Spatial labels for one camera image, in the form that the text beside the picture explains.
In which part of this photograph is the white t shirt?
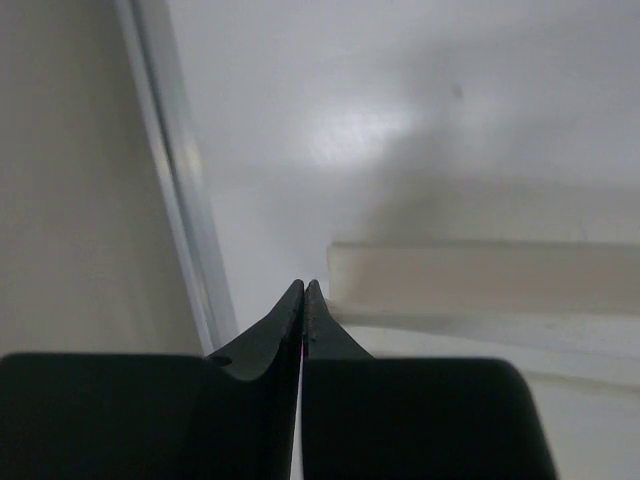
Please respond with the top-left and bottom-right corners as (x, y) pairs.
(322, 242), (639, 479)

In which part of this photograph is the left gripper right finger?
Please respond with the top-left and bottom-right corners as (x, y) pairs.
(302, 282), (557, 479)

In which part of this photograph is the aluminium table edge rail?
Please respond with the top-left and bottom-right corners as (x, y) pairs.
(116, 0), (238, 353)

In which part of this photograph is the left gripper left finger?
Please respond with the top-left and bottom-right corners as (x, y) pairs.
(1, 281), (304, 479)

